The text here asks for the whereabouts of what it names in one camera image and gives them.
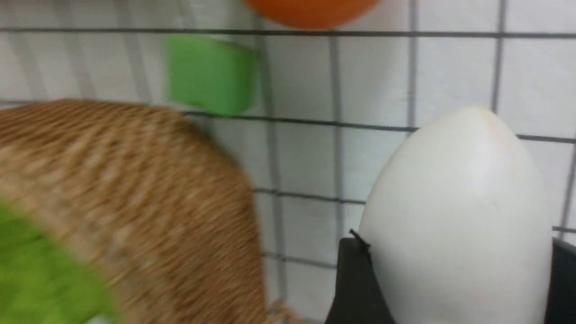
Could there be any white grid tablecloth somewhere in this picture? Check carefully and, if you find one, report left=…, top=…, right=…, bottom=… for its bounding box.
left=1, top=0, right=575, bottom=324

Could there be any orange carrot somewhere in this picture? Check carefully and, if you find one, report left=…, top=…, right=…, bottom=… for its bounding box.
left=244, top=0, right=380, bottom=30

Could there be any green basket lining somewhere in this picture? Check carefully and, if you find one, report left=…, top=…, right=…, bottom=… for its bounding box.
left=0, top=202, right=124, bottom=324

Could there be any woven rattan basket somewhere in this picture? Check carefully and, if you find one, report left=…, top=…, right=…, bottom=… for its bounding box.
left=0, top=99, right=297, bottom=324

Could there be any green foam cube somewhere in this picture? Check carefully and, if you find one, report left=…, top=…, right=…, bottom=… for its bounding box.
left=165, top=34, right=257, bottom=116

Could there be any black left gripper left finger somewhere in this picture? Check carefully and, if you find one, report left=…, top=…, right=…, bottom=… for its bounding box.
left=325, top=229, right=395, bottom=324

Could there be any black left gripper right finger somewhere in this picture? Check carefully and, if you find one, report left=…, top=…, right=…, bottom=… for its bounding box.
left=544, top=238, right=576, bottom=324

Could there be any white radish with leaves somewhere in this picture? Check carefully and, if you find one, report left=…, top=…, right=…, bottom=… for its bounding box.
left=358, top=108, right=553, bottom=324

